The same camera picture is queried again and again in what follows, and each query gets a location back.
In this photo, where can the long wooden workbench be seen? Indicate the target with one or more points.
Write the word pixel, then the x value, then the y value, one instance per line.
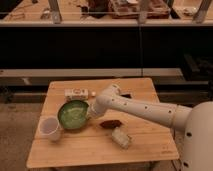
pixel 68 12

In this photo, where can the brown oblong food item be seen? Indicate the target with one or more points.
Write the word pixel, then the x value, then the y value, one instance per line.
pixel 110 124

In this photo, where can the green ceramic bowl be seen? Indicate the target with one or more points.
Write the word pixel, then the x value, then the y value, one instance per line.
pixel 72 115

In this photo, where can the wooden folding table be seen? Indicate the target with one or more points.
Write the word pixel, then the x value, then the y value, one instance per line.
pixel 93 145

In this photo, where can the white crumpled packet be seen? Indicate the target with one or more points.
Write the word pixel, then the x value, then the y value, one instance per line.
pixel 121 138

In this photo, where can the black rectangular phone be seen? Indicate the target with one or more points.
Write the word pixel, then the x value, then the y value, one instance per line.
pixel 126 95

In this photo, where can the translucent plastic cup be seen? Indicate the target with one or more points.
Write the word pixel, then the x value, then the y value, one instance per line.
pixel 50 128

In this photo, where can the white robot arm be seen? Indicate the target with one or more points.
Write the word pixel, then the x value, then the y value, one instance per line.
pixel 195 122

